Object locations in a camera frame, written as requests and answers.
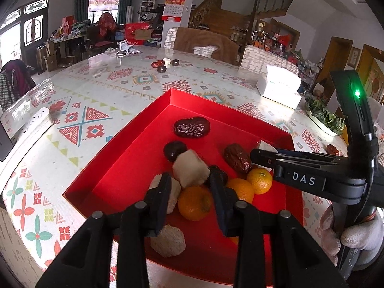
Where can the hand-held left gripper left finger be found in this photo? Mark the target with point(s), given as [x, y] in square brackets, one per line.
[162, 204]

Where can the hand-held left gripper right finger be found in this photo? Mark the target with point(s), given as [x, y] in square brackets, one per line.
[220, 207]

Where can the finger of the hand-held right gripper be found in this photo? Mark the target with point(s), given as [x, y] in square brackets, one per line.
[264, 156]

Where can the dark brown chestnut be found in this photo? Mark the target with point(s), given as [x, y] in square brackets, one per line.
[223, 176]
[174, 151]

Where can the red tray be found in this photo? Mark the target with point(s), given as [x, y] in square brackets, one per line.
[129, 168]

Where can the large red date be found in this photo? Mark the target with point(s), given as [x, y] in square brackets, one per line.
[192, 128]

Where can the person's right hand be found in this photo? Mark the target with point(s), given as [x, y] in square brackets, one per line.
[366, 237]

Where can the plate of green vegetables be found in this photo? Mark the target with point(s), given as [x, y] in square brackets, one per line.
[325, 117]

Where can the white tissue box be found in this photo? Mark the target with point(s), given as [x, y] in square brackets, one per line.
[279, 87]

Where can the wooden door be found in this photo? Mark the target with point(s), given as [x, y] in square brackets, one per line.
[336, 63]
[372, 72]

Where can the patterned dining chair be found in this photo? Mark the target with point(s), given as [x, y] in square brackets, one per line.
[169, 37]
[255, 57]

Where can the small dark chestnut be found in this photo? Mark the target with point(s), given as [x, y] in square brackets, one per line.
[175, 63]
[162, 69]

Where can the small white yam piece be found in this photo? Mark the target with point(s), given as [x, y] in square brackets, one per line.
[166, 61]

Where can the wooden staircase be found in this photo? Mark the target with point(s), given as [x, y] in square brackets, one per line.
[270, 3]

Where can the white face mask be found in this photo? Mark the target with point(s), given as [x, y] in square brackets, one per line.
[126, 49]

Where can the dark phone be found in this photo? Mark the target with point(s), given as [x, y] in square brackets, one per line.
[4, 144]

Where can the red gift box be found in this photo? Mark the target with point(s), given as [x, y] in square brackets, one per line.
[136, 31]

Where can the brown cardboard box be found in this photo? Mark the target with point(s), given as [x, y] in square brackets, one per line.
[51, 57]

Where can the red patterned cloth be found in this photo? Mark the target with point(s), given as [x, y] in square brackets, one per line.
[106, 24]

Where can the plaid jacket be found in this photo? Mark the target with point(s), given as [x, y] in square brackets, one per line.
[12, 87]

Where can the teal curtain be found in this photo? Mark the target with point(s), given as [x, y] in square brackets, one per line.
[82, 3]
[126, 4]

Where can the red wall calendar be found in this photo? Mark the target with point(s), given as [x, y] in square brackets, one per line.
[175, 4]

